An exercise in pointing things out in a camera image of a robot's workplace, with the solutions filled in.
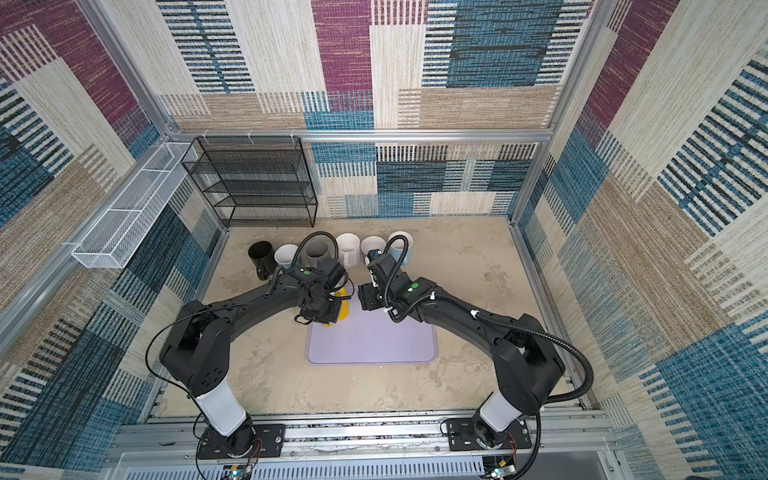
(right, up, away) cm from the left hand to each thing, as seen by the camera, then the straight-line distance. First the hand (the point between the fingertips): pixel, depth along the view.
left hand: (332, 314), depth 89 cm
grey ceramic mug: (-6, +19, +9) cm, 22 cm away
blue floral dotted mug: (-18, +17, +12) cm, 27 cm away
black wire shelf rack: (-32, +44, +22) cm, 58 cm away
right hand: (+12, +6, -4) cm, 14 cm away
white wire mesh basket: (-48, +21, -19) cm, 55 cm away
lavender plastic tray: (+11, -7, +1) cm, 13 cm away
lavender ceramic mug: (+11, +21, +14) cm, 28 cm away
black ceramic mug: (-24, +17, +11) cm, 31 cm away
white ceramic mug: (+4, +19, +10) cm, 21 cm away
